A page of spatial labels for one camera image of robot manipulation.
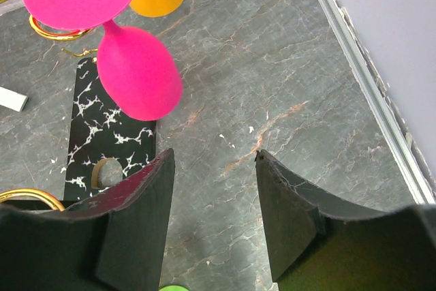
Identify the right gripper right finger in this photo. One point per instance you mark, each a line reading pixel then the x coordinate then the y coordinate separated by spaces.
pixel 319 241

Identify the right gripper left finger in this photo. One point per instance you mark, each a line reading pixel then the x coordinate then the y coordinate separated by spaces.
pixel 112 241

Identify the pink wine glass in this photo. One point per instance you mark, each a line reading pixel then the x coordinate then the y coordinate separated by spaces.
pixel 135 68

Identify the green wine glass left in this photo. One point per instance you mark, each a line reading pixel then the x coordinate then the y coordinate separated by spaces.
pixel 173 288

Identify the gold wine glass rack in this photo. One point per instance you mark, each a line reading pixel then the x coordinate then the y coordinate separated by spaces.
pixel 70 140

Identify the silver clothes rail stand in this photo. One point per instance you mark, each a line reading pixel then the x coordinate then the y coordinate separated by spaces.
pixel 12 100

